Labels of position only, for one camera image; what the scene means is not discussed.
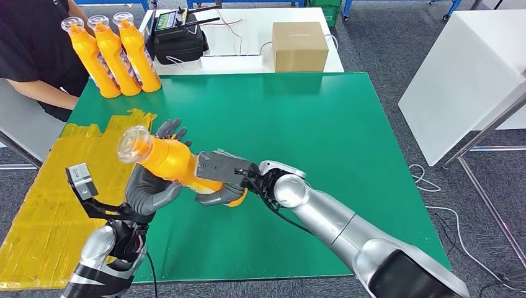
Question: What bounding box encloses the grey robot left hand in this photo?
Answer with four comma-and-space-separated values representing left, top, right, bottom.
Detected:
125, 118, 193, 217

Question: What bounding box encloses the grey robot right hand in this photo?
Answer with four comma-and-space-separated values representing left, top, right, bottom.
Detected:
195, 183, 247, 207

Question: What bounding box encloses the orange plastic bottle clear cap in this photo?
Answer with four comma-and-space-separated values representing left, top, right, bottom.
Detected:
117, 125, 249, 208
87, 15, 142, 97
112, 11, 162, 93
60, 16, 122, 99

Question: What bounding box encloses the yellow plastic sheet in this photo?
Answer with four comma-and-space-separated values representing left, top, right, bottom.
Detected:
0, 108, 158, 291

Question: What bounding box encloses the white side table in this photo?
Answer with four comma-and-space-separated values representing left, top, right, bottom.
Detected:
0, 80, 66, 169

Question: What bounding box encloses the black carrying bag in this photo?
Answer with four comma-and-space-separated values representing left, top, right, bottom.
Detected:
153, 14, 210, 66

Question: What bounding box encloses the tablet in dark case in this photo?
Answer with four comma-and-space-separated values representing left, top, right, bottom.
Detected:
140, 11, 157, 58

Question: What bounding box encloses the white desk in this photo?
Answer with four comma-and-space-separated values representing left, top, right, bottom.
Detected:
138, 7, 345, 77

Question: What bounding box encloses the brown cardboard box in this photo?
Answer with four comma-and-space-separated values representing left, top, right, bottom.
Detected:
272, 21, 329, 74

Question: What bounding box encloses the black remote controller with antennas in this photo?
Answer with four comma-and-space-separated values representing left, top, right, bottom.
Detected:
154, 4, 221, 37

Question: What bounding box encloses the person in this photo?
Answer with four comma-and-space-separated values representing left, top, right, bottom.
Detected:
0, 0, 96, 123

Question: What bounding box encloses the green plastic crate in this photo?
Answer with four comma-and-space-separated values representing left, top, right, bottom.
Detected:
306, 0, 342, 28

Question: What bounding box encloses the white table with metal legs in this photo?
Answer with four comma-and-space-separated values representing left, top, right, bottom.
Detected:
398, 10, 526, 268

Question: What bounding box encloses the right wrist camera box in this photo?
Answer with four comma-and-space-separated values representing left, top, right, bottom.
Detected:
194, 150, 254, 187

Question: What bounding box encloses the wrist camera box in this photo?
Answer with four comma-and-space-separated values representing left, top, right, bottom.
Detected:
65, 163, 126, 221
194, 150, 254, 187

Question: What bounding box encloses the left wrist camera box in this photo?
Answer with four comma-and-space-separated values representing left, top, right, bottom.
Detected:
65, 163, 126, 221

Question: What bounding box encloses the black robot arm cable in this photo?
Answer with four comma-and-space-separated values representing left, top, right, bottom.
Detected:
145, 250, 159, 298

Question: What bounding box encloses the thin white looped cable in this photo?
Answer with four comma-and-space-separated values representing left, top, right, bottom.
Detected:
165, 55, 197, 71

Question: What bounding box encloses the thin red cable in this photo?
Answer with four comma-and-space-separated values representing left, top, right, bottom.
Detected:
201, 11, 243, 55

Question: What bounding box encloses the blue metal cart frame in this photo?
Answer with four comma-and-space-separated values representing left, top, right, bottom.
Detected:
74, 0, 159, 12
187, 0, 307, 10
341, 0, 463, 21

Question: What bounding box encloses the white floor cable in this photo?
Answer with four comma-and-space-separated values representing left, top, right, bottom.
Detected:
408, 163, 526, 294

